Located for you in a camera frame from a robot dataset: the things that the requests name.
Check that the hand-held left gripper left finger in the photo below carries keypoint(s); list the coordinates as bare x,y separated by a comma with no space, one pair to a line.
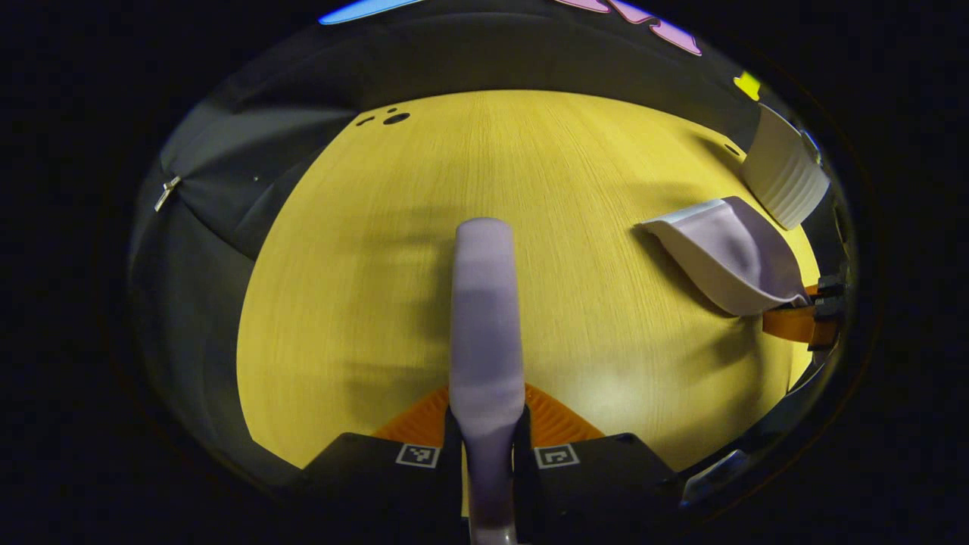
363,484

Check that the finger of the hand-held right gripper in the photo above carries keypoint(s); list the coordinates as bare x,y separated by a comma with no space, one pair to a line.
791,324

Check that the pink dustpan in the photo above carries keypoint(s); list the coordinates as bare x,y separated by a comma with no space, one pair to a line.
734,253

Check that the yellow wooden desktop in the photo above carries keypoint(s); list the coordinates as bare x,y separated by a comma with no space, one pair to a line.
363,265

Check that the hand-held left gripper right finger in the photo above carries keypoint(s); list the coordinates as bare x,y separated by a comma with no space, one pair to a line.
606,484

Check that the silver cloth clip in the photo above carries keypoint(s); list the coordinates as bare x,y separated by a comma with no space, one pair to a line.
166,192

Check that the white ribbed garbage bin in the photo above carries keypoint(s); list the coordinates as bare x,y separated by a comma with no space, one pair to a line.
783,170

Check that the small pink broom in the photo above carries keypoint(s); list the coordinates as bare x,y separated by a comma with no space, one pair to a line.
484,325

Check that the black backdrop cloth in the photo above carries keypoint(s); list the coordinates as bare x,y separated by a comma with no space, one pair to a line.
250,151

